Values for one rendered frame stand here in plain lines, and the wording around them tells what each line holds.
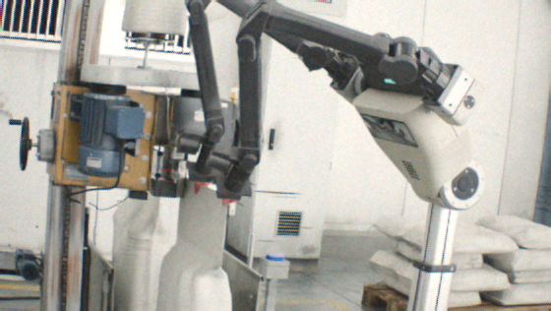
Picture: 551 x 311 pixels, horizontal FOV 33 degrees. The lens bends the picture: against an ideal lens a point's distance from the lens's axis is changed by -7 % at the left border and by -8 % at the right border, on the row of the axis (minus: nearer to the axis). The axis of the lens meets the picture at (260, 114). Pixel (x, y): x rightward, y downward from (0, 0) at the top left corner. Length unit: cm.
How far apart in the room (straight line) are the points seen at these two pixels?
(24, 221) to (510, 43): 462
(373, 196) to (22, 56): 342
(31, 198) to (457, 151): 366
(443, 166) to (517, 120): 600
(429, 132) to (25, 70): 361
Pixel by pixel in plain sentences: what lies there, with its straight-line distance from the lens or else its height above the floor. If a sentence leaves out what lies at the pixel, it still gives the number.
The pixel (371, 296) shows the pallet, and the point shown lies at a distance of 631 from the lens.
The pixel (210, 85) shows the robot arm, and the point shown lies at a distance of 295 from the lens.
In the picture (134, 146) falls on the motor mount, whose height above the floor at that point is 119.
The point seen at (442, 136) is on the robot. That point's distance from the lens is 265.
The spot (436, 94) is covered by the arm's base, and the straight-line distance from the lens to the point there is 248.
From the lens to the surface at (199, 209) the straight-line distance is 311.
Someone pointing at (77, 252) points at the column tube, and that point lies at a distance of 327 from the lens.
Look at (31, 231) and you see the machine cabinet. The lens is 598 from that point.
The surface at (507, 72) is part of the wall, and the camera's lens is 859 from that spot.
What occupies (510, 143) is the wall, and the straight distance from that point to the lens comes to 867.
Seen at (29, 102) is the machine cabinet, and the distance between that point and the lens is 586.
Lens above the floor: 148
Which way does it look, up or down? 3 degrees down
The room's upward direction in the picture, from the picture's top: 6 degrees clockwise
